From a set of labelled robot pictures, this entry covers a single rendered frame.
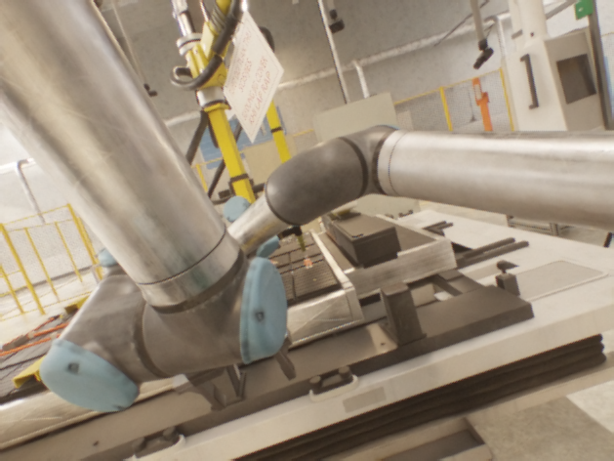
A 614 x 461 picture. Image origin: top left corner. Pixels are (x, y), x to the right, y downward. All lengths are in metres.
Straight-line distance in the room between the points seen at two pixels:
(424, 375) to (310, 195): 0.55
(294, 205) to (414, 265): 0.76
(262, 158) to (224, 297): 5.52
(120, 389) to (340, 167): 0.42
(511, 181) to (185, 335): 0.40
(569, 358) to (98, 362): 1.44
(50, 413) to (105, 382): 0.96
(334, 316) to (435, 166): 0.65
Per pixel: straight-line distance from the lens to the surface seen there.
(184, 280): 0.30
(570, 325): 1.11
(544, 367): 1.54
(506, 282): 1.19
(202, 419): 1.03
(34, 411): 1.36
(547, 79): 3.65
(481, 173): 0.53
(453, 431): 1.49
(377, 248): 1.21
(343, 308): 1.09
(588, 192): 0.49
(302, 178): 0.60
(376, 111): 5.99
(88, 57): 0.27
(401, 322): 0.96
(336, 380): 0.94
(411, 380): 0.97
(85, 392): 0.43
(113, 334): 0.39
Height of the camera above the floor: 1.36
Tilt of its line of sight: 10 degrees down
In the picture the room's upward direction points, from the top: 18 degrees counter-clockwise
